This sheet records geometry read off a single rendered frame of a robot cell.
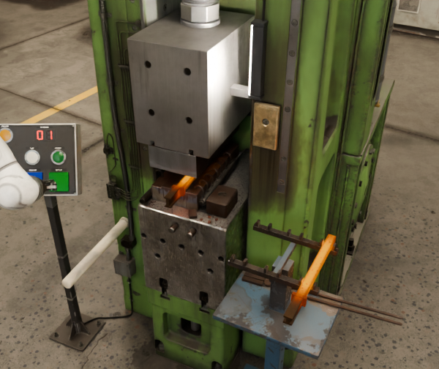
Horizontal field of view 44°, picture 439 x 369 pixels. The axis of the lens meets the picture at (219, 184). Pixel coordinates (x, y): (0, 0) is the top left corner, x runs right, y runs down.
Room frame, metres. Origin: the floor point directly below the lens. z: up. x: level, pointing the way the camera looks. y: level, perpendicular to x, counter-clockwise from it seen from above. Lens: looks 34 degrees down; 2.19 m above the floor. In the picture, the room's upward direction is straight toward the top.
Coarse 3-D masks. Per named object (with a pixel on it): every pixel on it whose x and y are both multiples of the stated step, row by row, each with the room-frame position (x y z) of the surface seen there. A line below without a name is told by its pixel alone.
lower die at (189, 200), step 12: (228, 144) 2.06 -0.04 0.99; (216, 156) 1.95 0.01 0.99; (228, 156) 1.96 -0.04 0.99; (216, 168) 1.86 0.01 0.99; (156, 180) 1.79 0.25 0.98; (168, 180) 1.78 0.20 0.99; (180, 180) 1.76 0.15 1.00; (192, 180) 1.76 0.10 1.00; (156, 192) 1.75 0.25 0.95; (192, 192) 1.69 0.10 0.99; (204, 192) 1.73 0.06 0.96; (180, 204) 1.70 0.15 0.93; (192, 204) 1.68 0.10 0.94
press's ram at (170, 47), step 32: (160, 32) 1.83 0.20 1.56; (192, 32) 1.84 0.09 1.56; (224, 32) 1.84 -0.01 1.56; (160, 64) 1.72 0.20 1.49; (192, 64) 1.68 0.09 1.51; (224, 64) 1.78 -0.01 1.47; (160, 96) 1.73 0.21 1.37; (192, 96) 1.68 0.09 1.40; (224, 96) 1.78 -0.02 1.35; (160, 128) 1.73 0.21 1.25; (192, 128) 1.68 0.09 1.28; (224, 128) 1.78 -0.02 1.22
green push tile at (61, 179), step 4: (52, 172) 1.75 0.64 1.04; (56, 172) 1.75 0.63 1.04; (60, 172) 1.75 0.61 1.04; (64, 172) 1.75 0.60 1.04; (68, 172) 1.76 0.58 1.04; (52, 176) 1.74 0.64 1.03; (56, 176) 1.74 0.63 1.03; (60, 176) 1.74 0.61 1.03; (64, 176) 1.74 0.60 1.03; (68, 176) 1.75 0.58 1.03; (56, 180) 1.74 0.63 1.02; (60, 180) 1.74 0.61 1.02; (64, 180) 1.74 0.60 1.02; (68, 180) 1.74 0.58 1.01; (60, 184) 1.73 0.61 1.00; (64, 184) 1.73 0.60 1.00; (68, 184) 1.73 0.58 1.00; (60, 188) 1.72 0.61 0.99; (64, 188) 1.72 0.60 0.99; (68, 188) 1.72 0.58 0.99
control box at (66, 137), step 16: (0, 128) 1.84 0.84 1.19; (16, 128) 1.84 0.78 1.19; (32, 128) 1.84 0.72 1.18; (48, 128) 1.84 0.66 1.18; (64, 128) 1.84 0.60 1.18; (16, 144) 1.81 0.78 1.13; (32, 144) 1.81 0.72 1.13; (48, 144) 1.81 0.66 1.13; (64, 144) 1.81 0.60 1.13; (80, 144) 1.88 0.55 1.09; (48, 160) 1.78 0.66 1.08; (64, 160) 1.78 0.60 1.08; (80, 160) 1.84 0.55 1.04; (48, 176) 1.75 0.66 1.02; (80, 176) 1.80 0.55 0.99; (48, 192) 1.72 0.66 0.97; (64, 192) 1.72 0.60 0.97; (80, 192) 1.76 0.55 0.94
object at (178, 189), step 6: (186, 180) 1.75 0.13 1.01; (174, 186) 1.69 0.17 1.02; (180, 186) 1.71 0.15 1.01; (186, 186) 1.73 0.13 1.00; (168, 192) 1.66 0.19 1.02; (174, 192) 1.66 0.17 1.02; (180, 192) 1.69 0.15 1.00; (168, 198) 1.62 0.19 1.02; (174, 198) 1.66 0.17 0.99; (168, 204) 1.62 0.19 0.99
